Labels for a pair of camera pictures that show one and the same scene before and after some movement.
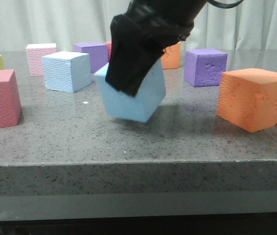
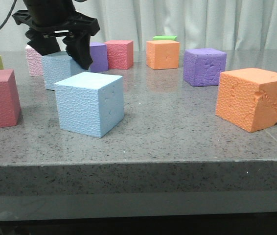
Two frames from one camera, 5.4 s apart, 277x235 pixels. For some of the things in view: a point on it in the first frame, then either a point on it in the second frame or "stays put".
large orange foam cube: x=254 y=99 stays put
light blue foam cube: x=140 y=106 to x=89 y=103
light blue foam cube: x=66 y=71 stays put
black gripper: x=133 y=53 to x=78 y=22
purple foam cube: x=203 y=67 stays put
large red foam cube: x=1 y=104 stays put
